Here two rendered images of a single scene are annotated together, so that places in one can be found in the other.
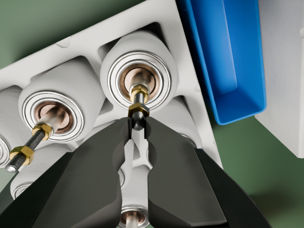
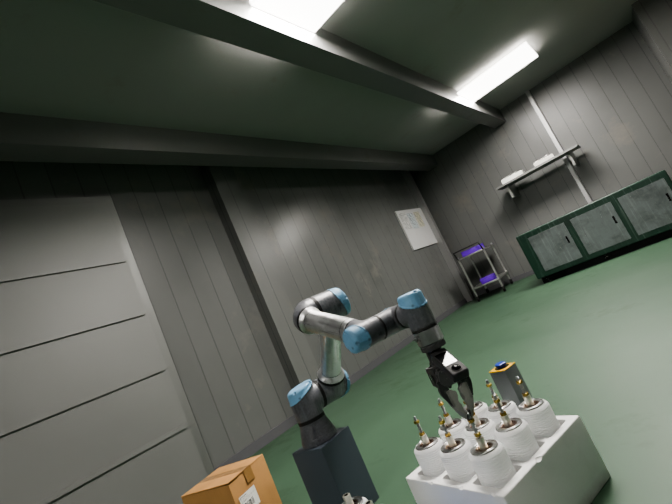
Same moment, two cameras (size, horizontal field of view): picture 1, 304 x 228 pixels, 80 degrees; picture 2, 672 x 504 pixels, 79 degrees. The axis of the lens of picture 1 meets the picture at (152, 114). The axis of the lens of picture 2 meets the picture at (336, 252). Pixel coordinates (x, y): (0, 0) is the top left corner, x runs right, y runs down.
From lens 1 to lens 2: 112 cm
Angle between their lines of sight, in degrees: 71
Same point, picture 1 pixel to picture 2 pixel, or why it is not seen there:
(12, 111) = (535, 424)
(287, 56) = not seen: outside the picture
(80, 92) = (505, 436)
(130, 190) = (460, 433)
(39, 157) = not seen: hidden behind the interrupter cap
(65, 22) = not seen: outside the picture
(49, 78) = (519, 432)
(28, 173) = (510, 410)
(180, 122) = (458, 456)
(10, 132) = (523, 414)
